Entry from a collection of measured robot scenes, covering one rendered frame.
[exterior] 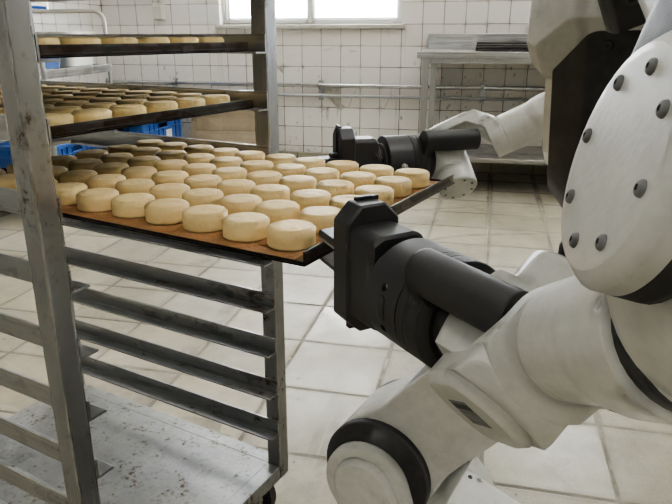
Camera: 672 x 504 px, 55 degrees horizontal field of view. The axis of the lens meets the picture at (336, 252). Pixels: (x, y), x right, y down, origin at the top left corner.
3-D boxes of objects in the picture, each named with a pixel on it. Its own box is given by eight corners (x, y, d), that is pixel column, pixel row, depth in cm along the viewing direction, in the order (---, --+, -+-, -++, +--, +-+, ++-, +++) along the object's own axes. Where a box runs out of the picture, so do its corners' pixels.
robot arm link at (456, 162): (391, 156, 114) (450, 154, 117) (406, 206, 109) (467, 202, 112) (409, 112, 105) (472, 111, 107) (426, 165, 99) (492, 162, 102)
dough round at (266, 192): (249, 208, 79) (248, 193, 78) (251, 198, 84) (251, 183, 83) (289, 208, 79) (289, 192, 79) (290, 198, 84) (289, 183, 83)
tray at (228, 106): (253, 108, 107) (253, 98, 107) (44, 140, 74) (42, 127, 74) (23, 92, 135) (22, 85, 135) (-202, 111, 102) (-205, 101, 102)
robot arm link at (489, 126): (429, 150, 117) (499, 117, 112) (442, 190, 112) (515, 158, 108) (416, 132, 111) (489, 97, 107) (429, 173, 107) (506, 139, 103)
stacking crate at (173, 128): (137, 138, 510) (134, 112, 503) (183, 139, 501) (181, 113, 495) (93, 150, 454) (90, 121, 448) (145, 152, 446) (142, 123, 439)
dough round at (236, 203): (271, 213, 77) (270, 197, 76) (241, 222, 73) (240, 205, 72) (240, 207, 80) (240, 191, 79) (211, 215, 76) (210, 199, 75)
